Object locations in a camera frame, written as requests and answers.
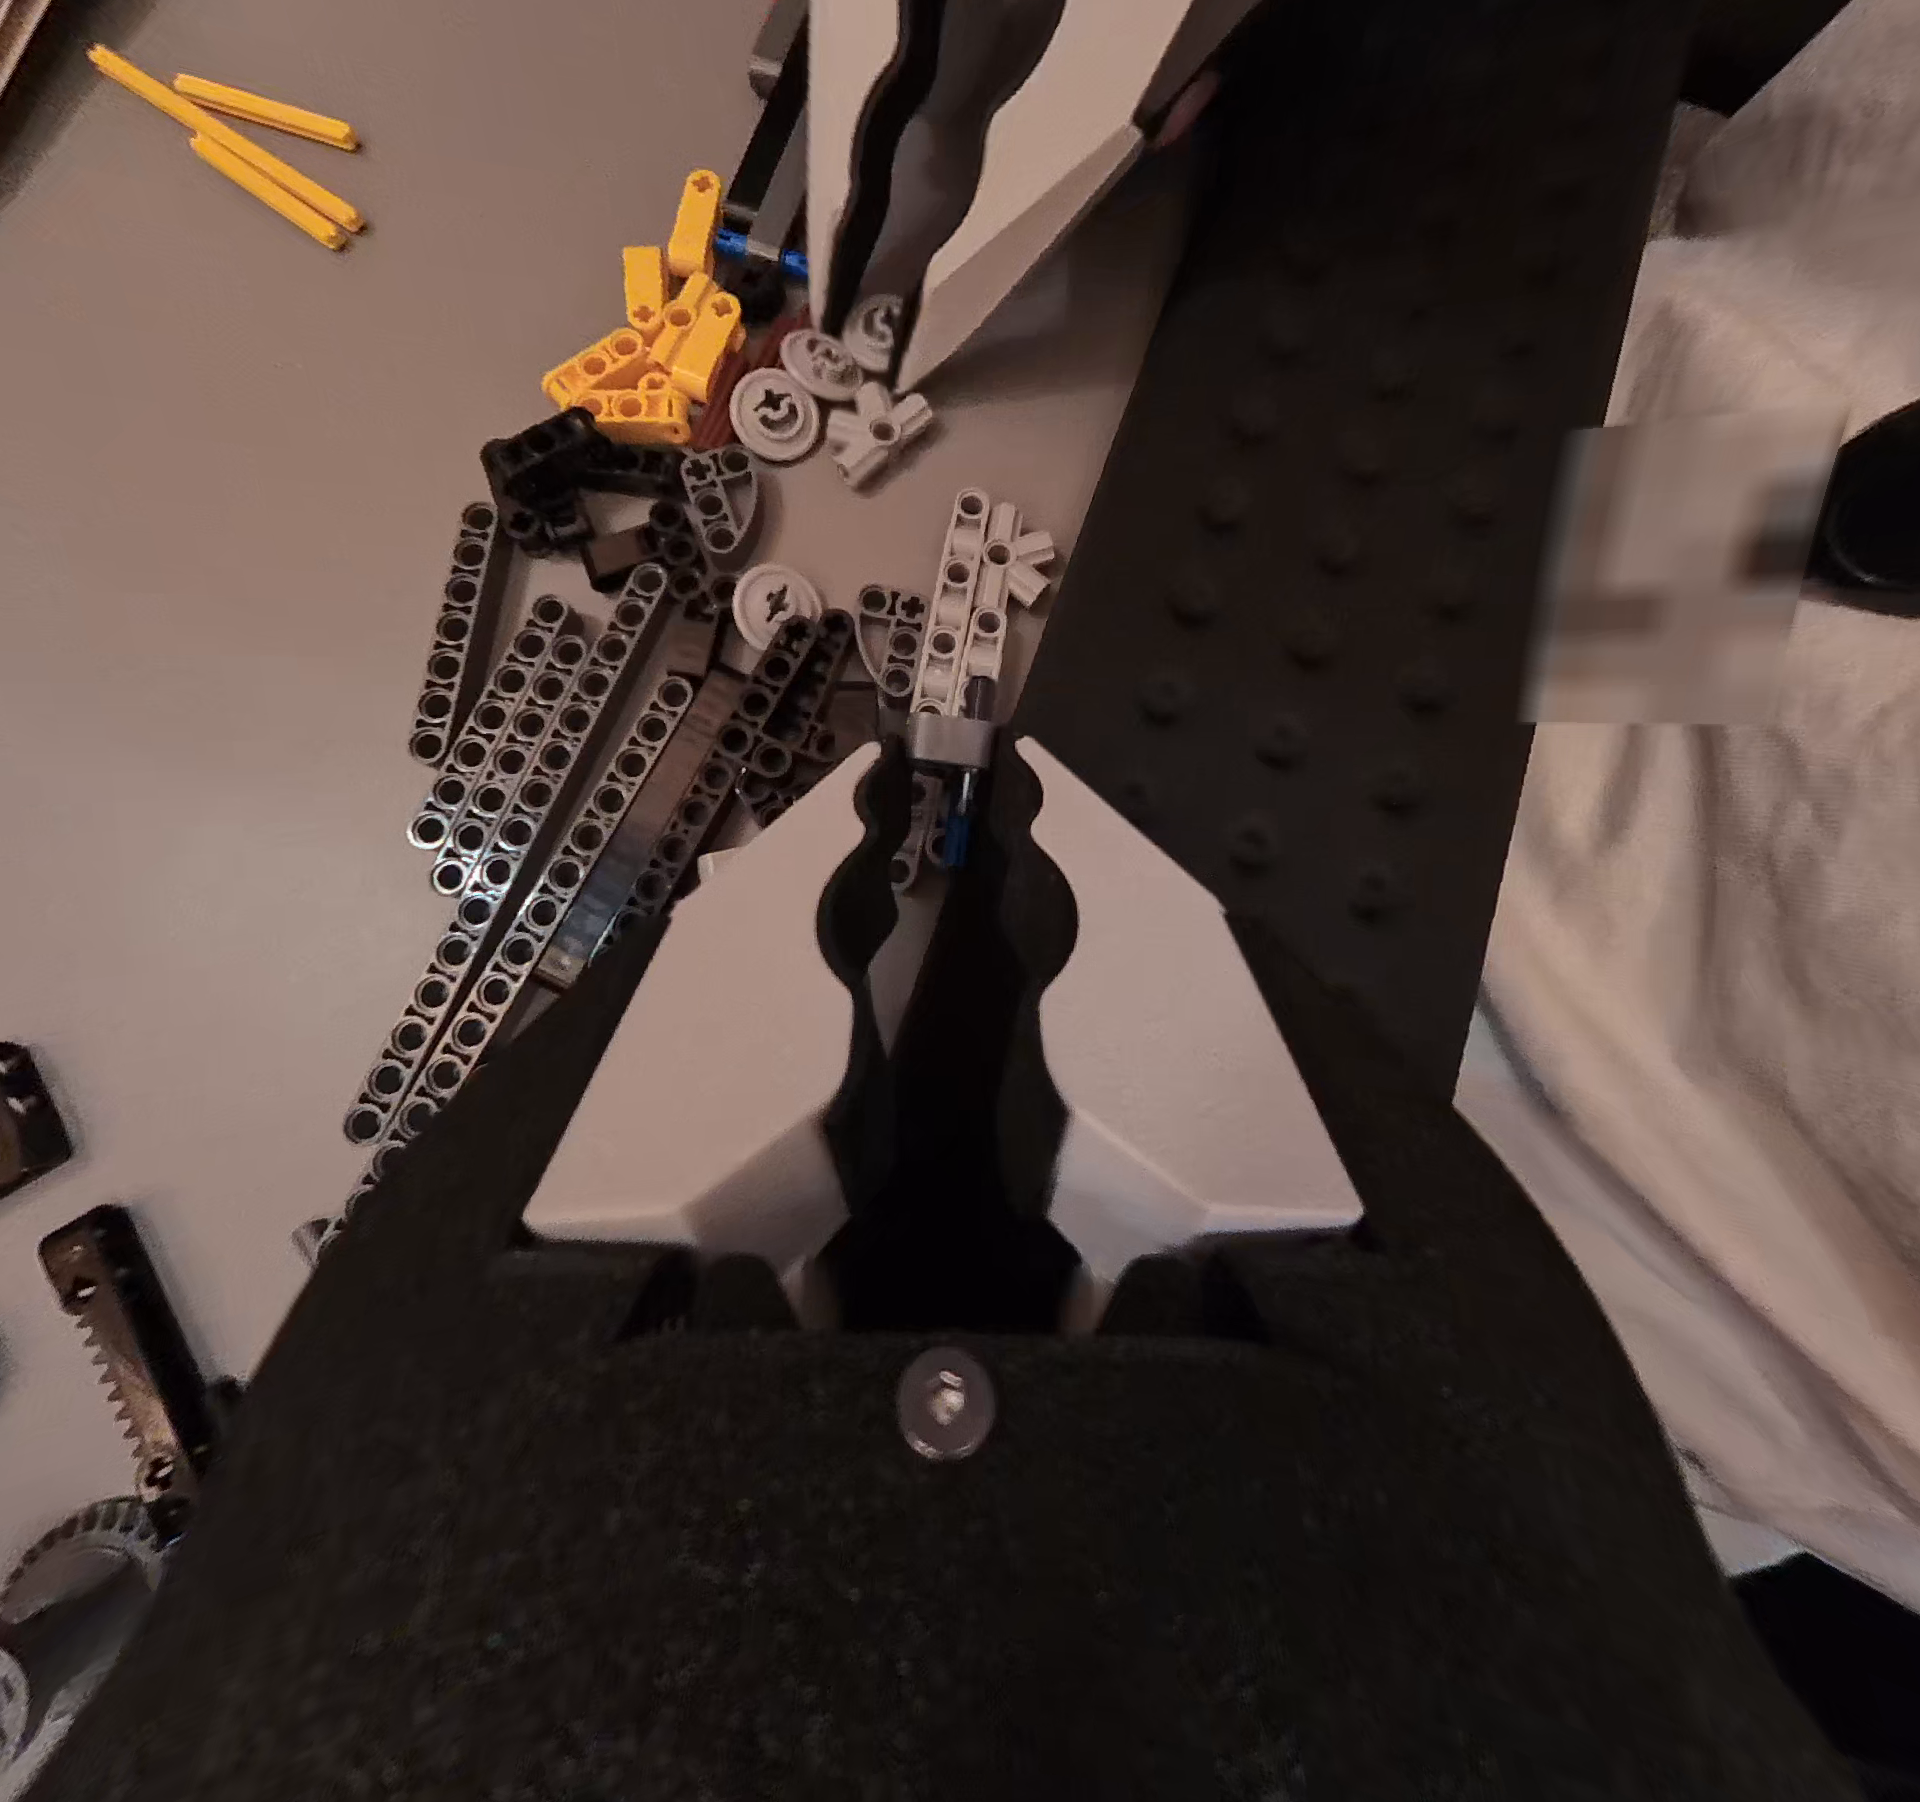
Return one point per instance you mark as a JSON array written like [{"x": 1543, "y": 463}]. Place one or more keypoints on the black lego panel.
[{"x": 23, "y": 1122}]

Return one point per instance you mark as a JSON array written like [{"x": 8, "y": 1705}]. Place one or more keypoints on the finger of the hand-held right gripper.
[
  {"x": 1139, "y": 17},
  {"x": 855, "y": 31}
]

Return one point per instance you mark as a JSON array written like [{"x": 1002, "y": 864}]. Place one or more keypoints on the cluster of small black lego pieces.
[{"x": 569, "y": 483}]

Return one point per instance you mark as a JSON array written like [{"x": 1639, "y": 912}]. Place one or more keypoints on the cluster of yellow lego pieces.
[{"x": 659, "y": 348}]

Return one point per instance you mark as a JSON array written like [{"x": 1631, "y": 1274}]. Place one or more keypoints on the stack of long black lego beams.
[{"x": 525, "y": 814}]

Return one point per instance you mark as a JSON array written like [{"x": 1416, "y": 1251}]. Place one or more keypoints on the light grey round lego piece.
[
  {"x": 822, "y": 362},
  {"x": 775, "y": 412},
  {"x": 775, "y": 602},
  {"x": 877, "y": 325}
]

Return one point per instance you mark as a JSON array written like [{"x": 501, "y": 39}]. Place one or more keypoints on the light grey lego beam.
[
  {"x": 952, "y": 586},
  {"x": 990, "y": 619}
]

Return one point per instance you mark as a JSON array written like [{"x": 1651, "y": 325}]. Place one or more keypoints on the blue lego pin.
[{"x": 956, "y": 820}]

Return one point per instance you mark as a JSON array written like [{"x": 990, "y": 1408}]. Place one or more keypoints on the dark grey curved lego plate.
[
  {"x": 723, "y": 497},
  {"x": 895, "y": 641}
]

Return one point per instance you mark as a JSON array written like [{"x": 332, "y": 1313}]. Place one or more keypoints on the light grey lego hub connector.
[
  {"x": 1022, "y": 560},
  {"x": 882, "y": 433}
]

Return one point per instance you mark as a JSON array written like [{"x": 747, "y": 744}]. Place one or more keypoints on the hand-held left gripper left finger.
[{"x": 691, "y": 1081}]

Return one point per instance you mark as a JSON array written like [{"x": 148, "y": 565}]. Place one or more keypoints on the black lego gear rack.
[{"x": 128, "y": 1351}]

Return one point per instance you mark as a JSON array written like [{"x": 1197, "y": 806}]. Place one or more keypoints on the black lego gear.
[{"x": 757, "y": 290}]

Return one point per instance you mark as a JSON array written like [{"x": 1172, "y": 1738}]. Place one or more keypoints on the black perforated board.
[{"x": 1351, "y": 483}]

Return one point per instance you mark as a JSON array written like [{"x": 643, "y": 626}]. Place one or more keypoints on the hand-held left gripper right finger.
[{"x": 1200, "y": 1081}]

